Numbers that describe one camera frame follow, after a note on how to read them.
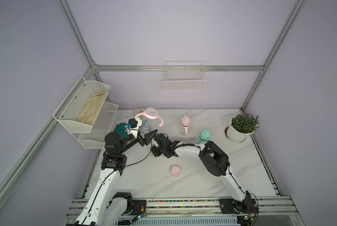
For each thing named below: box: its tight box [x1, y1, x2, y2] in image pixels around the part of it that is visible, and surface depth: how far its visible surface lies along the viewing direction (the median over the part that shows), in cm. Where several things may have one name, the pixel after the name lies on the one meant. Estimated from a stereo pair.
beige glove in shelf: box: [76, 90, 108, 126], surface depth 81 cm
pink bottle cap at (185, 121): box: [180, 114, 191, 127], surface depth 93 cm
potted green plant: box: [226, 111, 260, 143], surface depth 92 cm
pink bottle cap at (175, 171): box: [169, 164, 182, 178], surface depth 85 cm
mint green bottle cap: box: [199, 129, 211, 141], surface depth 86 cm
